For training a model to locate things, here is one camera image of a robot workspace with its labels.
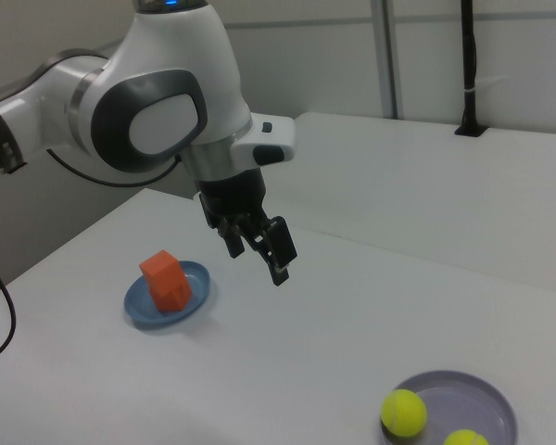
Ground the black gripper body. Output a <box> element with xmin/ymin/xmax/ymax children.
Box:
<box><xmin>196</xmin><ymin>168</ymin><xmax>272</xmax><ymax>230</ymax></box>

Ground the orange foam cube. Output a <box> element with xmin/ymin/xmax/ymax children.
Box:
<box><xmin>138</xmin><ymin>249</ymin><xmax>184</xmax><ymax>302</ymax></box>
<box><xmin>153</xmin><ymin>273</ymin><xmax>193</xmax><ymax>313</ymax></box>

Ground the yellow tennis ball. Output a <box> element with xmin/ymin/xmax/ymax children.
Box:
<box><xmin>380</xmin><ymin>388</ymin><xmax>429</xmax><ymax>439</ymax></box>
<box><xmin>443</xmin><ymin>428</ymin><xmax>491</xmax><ymax>445</ymax></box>

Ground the blue plastic plate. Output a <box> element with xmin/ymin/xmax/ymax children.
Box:
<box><xmin>123</xmin><ymin>261</ymin><xmax>212</xmax><ymax>331</ymax></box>

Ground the purple plastic plate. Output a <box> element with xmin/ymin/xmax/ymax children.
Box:
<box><xmin>380</xmin><ymin>369</ymin><xmax>519</xmax><ymax>445</ymax></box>

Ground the black stand with clamp base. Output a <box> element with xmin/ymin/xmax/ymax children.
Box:
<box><xmin>453</xmin><ymin>0</ymin><xmax>487</xmax><ymax>138</ymax></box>

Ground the grey partition post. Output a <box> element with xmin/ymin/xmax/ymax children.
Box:
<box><xmin>379</xmin><ymin>0</ymin><xmax>405</xmax><ymax>120</ymax></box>

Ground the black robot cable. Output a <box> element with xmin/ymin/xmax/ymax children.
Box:
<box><xmin>0</xmin><ymin>146</ymin><xmax>183</xmax><ymax>367</ymax></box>

